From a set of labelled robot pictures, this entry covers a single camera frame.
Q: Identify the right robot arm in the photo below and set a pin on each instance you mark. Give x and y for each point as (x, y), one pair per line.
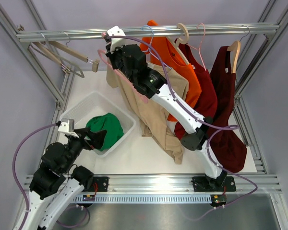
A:
(171, 121)

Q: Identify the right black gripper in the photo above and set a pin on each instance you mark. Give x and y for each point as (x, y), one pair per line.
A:
(112, 55)

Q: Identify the orange t shirt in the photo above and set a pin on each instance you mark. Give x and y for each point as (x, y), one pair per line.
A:
(165, 48)

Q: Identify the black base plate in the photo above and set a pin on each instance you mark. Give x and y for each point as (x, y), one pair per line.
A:
(206, 184)
(97, 183)

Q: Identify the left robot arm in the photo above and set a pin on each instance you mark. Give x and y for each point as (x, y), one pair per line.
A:
(51, 190)

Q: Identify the red t shirt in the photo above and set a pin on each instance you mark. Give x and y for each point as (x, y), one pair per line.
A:
(207, 102)

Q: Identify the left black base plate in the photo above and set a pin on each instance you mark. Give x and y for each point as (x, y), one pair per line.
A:
(97, 183)

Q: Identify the beige t shirt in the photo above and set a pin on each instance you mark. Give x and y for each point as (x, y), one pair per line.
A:
(152, 117)

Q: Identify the aluminium hanging rail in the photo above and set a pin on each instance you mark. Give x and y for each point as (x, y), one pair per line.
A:
(163, 30)

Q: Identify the empty wooden hanger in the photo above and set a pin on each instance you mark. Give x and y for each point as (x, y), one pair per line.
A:
(66, 65)
(76, 54)

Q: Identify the light blue wire hanger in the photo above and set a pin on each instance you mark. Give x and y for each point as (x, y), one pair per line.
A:
(150, 45)

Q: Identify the thin pink wire hanger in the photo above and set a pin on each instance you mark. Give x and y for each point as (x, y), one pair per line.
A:
(198, 48)

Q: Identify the white plastic basket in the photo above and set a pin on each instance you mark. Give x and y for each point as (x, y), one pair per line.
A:
(96, 104)

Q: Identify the wooden hanger with metal hook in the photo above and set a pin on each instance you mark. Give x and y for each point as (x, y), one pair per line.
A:
(234, 50)

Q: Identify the white slotted cable duct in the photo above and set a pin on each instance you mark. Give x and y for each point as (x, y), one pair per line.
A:
(143, 199)

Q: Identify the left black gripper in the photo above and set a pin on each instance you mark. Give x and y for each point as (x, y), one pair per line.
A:
(96, 138)

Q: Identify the pink plastic hanger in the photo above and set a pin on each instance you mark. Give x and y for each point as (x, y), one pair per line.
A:
(100, 53)

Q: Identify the dark maroon t shirt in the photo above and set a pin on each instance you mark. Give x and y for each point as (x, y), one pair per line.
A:
(229, 150)

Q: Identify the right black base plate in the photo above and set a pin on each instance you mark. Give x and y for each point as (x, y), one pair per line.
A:
(206, 184)

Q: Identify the beige round hook hanger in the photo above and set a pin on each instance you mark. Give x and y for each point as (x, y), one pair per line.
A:
(182, 39)

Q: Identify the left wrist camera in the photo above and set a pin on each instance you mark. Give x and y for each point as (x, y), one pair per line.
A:
(67, 125)

